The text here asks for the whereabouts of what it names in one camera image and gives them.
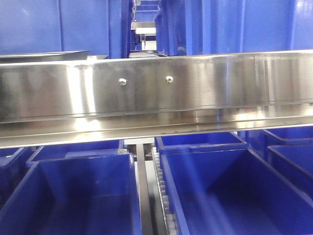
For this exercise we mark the lower blue bin left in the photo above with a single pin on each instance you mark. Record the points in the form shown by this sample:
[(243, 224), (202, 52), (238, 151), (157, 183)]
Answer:
[(79, 196)]

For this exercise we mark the silver metal tray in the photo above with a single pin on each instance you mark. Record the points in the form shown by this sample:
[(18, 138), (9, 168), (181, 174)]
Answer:
[(44, 57)]

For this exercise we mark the blue bin behind centre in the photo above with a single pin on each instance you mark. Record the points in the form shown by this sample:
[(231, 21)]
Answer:
[(200, 142)]

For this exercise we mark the stainless steel shelf rail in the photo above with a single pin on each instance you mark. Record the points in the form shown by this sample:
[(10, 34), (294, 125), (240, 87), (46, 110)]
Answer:
[(59, 102)]

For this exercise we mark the lower white roller track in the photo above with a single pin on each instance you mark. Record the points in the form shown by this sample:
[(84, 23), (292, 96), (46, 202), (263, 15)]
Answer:
[(168, 216)]

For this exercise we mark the lower blue bin centre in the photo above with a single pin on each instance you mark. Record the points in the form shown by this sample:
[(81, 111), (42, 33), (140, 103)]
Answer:
[(233, 192)]

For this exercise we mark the lower blue bin far right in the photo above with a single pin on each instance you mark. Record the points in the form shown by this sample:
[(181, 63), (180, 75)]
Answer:
[(295, 162)]

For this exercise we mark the blue bin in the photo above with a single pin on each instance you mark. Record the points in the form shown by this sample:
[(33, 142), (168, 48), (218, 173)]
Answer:
[(79, 196), (200, 142), (233, 192), (295, 162)]

